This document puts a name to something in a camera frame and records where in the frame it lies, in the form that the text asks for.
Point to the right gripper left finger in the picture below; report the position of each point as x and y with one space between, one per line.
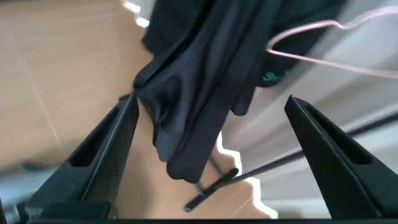
105 174

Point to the pink clothes hanger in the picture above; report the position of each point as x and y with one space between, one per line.
311 59

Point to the black garment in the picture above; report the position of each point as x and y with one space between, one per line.
199 93

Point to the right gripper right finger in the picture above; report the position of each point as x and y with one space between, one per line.
339 183

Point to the black shorts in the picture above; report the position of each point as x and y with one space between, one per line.
295 12

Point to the beige curtain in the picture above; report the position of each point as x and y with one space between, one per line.
326 102

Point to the black clothes rack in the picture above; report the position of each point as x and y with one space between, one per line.
214 186

